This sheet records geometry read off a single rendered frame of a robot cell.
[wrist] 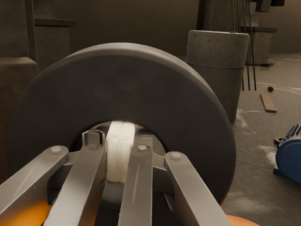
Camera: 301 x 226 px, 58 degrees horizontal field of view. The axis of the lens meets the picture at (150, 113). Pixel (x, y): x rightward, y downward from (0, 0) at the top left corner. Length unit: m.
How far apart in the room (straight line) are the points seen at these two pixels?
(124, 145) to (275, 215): 1.56
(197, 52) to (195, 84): 2.47
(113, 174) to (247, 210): 1.50
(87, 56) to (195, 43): 2.50
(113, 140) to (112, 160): 0.01
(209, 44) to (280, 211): 1.51
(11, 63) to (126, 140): 0.30
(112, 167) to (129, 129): 0.02
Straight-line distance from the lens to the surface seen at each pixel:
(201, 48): 2.60
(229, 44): 2.59
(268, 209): 1.71
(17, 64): 0.43
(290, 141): 1.86
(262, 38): 7.85
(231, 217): 0.25
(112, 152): 0.16
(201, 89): 0.16
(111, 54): 0.16
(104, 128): 0.18
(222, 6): 4.26
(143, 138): 0.17
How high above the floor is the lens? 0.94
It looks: 19 degrees down
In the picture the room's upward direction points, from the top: 4 degrees clockwise
